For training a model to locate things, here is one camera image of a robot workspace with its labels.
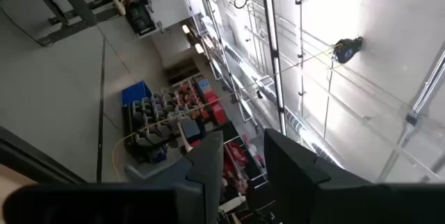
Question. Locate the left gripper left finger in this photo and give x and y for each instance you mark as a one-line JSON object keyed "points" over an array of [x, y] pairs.
{"points": [[201, 182]]}

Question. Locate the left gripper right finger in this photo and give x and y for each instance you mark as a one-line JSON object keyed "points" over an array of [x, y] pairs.
{"points": [[295, 182]]}

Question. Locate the rack of coloured bins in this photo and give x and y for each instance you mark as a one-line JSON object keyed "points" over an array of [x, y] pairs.
{"points": [[167, 112]]}

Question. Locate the large blue bin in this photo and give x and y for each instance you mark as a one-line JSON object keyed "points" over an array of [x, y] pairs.
{"points": [[135, 92]]}

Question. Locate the black equipment case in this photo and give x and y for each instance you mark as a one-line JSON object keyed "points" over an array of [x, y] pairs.
{"points": [[140, 18]]}

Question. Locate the white cabinet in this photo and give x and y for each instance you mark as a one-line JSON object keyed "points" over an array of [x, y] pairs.
{"points": [[170, 1]]}

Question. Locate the grey metal table frame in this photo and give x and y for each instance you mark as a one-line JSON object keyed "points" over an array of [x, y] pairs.
{"points": [[74, 1]]}

